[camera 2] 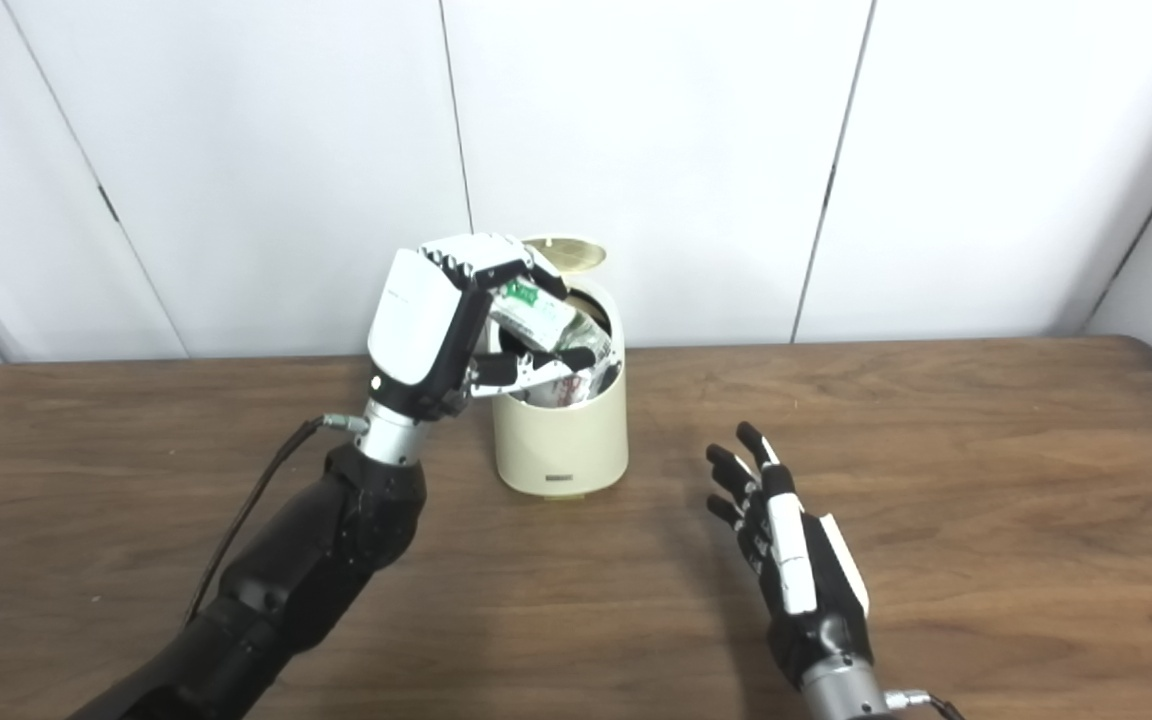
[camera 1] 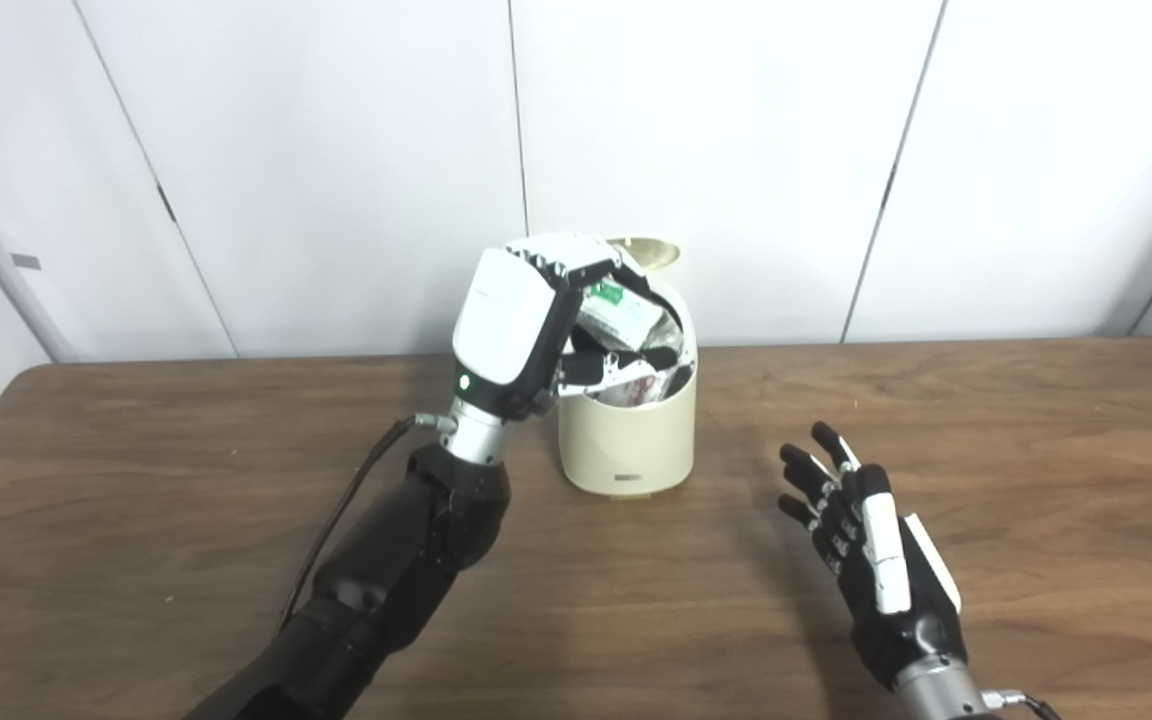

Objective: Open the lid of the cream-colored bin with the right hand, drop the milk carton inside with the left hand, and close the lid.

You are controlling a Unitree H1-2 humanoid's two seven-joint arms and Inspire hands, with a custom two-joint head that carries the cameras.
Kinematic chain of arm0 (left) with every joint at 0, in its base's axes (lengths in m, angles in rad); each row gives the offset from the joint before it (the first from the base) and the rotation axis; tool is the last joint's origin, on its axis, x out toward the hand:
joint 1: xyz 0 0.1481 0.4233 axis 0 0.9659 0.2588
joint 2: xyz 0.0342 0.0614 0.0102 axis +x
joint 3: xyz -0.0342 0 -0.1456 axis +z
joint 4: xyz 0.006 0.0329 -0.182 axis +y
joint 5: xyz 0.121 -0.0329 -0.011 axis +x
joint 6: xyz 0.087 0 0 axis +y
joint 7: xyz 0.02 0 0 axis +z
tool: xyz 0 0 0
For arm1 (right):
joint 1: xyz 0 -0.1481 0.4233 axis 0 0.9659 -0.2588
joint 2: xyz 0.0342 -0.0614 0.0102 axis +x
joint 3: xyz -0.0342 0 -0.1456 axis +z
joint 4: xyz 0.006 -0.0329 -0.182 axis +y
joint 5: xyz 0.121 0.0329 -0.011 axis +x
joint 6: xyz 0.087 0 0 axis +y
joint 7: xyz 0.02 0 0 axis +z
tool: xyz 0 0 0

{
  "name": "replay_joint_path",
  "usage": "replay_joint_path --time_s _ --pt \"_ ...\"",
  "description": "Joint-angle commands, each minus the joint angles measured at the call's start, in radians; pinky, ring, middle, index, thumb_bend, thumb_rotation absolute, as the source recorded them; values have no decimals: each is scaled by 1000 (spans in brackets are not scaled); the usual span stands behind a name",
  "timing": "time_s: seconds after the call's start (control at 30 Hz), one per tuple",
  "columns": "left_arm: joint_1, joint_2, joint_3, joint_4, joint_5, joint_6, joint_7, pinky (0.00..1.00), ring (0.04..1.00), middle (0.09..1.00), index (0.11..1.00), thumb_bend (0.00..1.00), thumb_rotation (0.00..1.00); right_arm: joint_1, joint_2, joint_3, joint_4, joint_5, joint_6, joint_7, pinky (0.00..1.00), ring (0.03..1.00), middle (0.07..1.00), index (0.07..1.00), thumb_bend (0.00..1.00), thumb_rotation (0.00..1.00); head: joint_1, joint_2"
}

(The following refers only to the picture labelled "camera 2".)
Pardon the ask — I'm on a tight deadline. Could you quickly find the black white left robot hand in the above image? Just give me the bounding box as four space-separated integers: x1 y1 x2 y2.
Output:
366 233 597 421

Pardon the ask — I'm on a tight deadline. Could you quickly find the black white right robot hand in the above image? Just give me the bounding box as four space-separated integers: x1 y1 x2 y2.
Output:
705 421 877 691

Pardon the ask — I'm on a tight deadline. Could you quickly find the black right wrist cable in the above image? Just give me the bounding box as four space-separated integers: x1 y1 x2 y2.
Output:
886 688 967 720

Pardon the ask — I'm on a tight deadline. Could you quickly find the black bin liner bag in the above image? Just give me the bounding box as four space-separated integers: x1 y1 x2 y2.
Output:
501 345 625 409

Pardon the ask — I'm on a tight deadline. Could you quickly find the green white milk carton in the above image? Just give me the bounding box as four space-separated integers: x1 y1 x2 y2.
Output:
489 278 617 406

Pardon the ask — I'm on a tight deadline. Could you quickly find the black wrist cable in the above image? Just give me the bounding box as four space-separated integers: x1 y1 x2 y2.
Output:
184 413 369 627
886 688 967 720

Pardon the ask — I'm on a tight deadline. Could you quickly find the cream-colored round bin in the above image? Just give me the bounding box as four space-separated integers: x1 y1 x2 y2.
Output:
491 270 629 499

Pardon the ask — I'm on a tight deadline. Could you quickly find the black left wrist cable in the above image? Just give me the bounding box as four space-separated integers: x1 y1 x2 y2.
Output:
184 413 369 627

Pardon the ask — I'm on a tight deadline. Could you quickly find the cream round bin lid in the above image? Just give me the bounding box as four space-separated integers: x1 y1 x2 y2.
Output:
521 235 609 277

